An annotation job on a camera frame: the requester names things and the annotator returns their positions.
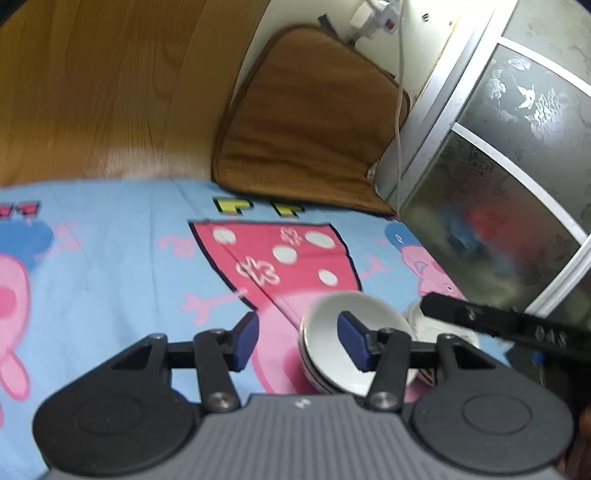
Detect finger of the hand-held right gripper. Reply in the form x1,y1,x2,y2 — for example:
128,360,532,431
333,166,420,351
422,293,591,365

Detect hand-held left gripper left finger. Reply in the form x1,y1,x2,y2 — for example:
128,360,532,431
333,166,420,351
108,311,260,413

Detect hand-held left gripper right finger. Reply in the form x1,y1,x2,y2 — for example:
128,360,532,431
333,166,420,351
337,311,502,411

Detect white plate grey flowers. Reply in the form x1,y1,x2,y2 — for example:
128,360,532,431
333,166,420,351
403,302,482,386

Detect frosted glass sliding door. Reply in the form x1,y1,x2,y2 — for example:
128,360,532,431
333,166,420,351
374,0,591,320

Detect printed cartoon blanket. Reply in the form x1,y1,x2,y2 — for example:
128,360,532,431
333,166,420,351
0,178,513,480

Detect brown cushion pad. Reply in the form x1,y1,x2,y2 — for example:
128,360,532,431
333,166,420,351
211,24,411,217

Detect wood-pattern vinyl sheet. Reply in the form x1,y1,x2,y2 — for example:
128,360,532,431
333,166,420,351
0,0,273,188

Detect white power strip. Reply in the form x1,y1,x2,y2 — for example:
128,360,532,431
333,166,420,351
349,0,400,35

